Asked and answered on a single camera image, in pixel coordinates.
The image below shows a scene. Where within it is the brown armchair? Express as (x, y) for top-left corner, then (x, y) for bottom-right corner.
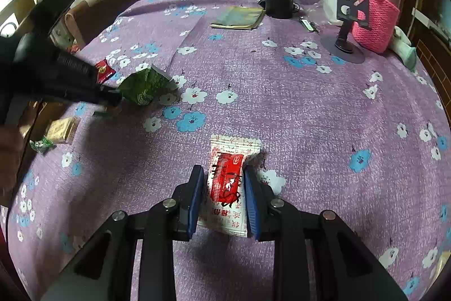
(64, 0), (158, 48)

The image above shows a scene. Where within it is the pink knitted pouch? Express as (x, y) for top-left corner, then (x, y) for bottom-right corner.
(351, 0), (401, 54)

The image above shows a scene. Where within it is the white red snack packet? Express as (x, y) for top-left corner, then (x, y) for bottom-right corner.
(197, 134), (264, 238)

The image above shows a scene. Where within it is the red white floral cushion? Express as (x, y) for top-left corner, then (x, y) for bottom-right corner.
(49, 28), (82, 53)

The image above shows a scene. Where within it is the red gold candy packet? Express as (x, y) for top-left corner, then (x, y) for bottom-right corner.
(94, 59), (117, 83)

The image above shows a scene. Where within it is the thin booklet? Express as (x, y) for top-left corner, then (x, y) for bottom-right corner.
(210, 6), (266, 30)

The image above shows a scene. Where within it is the small folding knife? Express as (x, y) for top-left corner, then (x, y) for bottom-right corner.
(299, 16), (319, 33)

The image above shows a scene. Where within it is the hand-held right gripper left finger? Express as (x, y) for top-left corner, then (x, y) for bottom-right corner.
(40, 165), (206, 301)

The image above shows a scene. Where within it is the beige biscuit packet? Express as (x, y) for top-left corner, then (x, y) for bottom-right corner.
(46, 117), (80, 144)

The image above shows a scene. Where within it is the person's left hand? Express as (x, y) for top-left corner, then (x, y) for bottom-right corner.
(0, 128), (22, 192)

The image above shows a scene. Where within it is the dark phone stand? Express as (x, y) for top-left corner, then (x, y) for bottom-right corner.
(320, 0), (370, 64)

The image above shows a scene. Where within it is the pale green cloth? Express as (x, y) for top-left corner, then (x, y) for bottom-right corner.
(389, 25), (419, 71)

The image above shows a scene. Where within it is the green pyramid snack packet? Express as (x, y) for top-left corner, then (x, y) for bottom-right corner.
(116, 63), (174, 107)

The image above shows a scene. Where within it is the white jar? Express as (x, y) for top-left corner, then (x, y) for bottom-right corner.
(323, 0), (344, 23)

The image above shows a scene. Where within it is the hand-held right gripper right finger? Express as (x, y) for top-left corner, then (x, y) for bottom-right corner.
(244, 167), (409, 301)

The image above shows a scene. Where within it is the purple floral blanket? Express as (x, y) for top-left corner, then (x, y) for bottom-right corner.
(7, 0), (451, 301)

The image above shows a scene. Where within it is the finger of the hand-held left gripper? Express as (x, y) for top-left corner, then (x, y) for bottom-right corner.
(56, 52), (100, 85)
(53, 76), (122, 107)

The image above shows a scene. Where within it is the small green candy packet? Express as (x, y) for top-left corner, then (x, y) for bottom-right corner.
(29, 137), (55, 154)

